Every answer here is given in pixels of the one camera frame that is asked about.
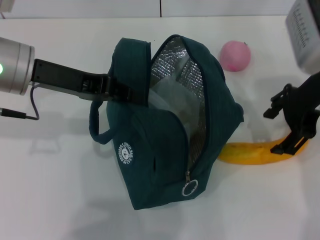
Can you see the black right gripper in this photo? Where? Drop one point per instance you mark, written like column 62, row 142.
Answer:
column 302, row 105

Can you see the clear blue-rimmed food container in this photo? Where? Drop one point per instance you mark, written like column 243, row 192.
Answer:
column 172, row 95

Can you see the pink toy peach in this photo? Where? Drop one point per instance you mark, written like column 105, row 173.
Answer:
column 235, row 56

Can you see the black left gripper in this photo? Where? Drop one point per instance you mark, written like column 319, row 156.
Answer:
column 57, row 73

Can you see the dark teal lunch bag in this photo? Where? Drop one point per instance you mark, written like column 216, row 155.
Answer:
column 160, row 150

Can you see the yellow banana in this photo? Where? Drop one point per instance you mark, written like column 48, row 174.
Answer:
column 250, row 153

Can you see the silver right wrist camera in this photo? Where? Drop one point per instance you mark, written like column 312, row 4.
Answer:
column 305, row 30

